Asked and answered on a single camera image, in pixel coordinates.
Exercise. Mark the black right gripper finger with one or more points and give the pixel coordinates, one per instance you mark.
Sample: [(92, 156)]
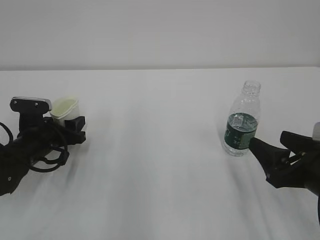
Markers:
[(298, 144), (271, 158)]

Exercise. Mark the clear water bottle green label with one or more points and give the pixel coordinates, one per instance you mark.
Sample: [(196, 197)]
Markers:
[(243, 119)]

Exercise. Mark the white paper cup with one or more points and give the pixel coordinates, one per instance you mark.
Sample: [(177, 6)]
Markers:
[(65, 109)]

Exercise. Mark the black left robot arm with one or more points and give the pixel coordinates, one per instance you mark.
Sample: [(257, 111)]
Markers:
[(13, 171)]

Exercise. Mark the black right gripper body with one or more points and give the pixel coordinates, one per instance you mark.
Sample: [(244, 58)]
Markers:
[(299, 171)]

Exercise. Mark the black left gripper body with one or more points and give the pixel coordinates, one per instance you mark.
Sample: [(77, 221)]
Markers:
[(40, 136)]

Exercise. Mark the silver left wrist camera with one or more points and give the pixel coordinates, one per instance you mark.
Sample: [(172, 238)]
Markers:
[(31, 109)]

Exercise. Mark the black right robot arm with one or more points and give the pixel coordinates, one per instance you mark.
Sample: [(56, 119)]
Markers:
[(315, 190)]

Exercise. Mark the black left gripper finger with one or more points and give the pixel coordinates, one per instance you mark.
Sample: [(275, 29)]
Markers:
[(74, 130)]

